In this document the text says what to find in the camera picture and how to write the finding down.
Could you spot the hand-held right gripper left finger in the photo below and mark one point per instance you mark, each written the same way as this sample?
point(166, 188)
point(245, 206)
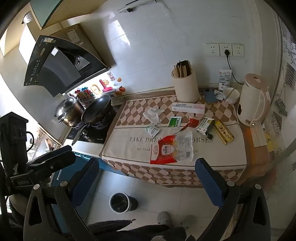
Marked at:
point(85, 183)

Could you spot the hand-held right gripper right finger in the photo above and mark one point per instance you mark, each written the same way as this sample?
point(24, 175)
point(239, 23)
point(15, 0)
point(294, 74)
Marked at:
point(208, 183)

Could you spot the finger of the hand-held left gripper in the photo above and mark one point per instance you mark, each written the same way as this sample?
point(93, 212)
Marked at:
point(52, 167)
point(61, 153)

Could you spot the white trash bin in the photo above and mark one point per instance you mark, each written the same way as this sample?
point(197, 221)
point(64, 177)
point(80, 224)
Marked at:
point(120, 202)

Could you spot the long yellow box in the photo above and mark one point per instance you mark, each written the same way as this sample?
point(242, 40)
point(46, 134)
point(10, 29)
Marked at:
point(223, 132)

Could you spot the pink white toothpaste box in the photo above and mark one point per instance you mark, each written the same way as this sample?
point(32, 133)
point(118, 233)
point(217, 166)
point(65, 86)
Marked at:
point(188, 108)

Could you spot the white tissue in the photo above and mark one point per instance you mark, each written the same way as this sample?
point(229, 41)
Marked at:
point(153, 114)

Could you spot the blue cabinet under cooktop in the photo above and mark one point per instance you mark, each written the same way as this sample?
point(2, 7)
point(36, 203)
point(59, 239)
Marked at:
point(107, 165)

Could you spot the black gas stove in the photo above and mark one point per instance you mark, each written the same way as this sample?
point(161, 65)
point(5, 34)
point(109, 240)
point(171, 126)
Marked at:
point(97, 134)

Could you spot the steel cooking pot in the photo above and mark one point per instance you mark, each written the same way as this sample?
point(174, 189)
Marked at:
point(68, 111)

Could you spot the small black object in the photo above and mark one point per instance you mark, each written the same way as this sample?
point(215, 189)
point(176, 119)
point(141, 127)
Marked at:
point(209, 135)

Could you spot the red and clear plastic bag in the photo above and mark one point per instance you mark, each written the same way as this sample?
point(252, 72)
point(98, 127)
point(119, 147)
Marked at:
point(171, 148)

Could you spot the grey slipper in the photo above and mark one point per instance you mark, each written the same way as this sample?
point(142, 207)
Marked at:
point(164, 217)

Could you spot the black frying pan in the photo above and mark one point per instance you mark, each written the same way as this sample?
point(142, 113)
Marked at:
point(96, 109)

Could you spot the green white medicine box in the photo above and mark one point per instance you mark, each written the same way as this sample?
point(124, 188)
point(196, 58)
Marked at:
point(205, 125)

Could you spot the brown checked tablecloth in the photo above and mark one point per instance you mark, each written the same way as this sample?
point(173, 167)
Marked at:
point(129, 143)

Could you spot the red sauce packet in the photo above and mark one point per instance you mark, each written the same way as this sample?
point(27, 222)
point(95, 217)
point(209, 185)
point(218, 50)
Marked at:
point(193, 122)

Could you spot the paper sheet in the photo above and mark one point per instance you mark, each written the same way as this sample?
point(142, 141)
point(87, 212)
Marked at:
point(259, 136)

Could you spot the green white packet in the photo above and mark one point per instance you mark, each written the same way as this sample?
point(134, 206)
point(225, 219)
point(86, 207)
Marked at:
point(175, 122)

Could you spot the person's legs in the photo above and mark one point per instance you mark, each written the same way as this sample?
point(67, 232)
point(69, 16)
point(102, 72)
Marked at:
point(138, 231)

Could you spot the small white sachet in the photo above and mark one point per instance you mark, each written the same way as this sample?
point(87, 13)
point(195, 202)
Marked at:
point(153, 131)

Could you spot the black range hood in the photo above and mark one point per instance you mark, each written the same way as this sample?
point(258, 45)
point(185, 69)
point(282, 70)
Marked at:
point(46, 69)

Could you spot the grey smartphone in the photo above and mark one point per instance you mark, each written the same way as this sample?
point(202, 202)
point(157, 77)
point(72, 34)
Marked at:
point(209, 95)

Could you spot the white bowl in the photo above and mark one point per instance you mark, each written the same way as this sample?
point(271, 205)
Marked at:
point(232, 97)

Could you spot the small white paper packet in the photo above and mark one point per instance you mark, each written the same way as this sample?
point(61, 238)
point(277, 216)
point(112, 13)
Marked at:
point(218, 94)

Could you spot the cream electric kettle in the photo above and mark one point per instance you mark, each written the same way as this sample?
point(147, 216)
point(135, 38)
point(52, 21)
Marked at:
point(251, 102)

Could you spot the cream chopstick holder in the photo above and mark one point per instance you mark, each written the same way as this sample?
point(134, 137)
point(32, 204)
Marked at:
point(186, 89)

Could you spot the bundle of wooden chopsticks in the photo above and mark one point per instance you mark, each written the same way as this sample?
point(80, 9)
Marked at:
point(182, 68)

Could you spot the colourful wall stickers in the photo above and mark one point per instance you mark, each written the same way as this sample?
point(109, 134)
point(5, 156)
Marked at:
point(94, 89)

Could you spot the white carton by wall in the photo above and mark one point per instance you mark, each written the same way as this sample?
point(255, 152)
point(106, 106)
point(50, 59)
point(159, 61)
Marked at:
point(224, 78)

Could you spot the white wall socket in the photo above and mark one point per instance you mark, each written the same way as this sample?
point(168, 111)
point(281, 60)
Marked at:
point(237, 49)
point(212, 49)
point(225, 46)

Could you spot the green wall cabinet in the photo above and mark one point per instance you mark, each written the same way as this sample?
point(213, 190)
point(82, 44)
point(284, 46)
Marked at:
point(50, 9)

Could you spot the metal wall rail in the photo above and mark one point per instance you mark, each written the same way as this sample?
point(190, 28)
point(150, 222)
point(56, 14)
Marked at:
point(136, 4)

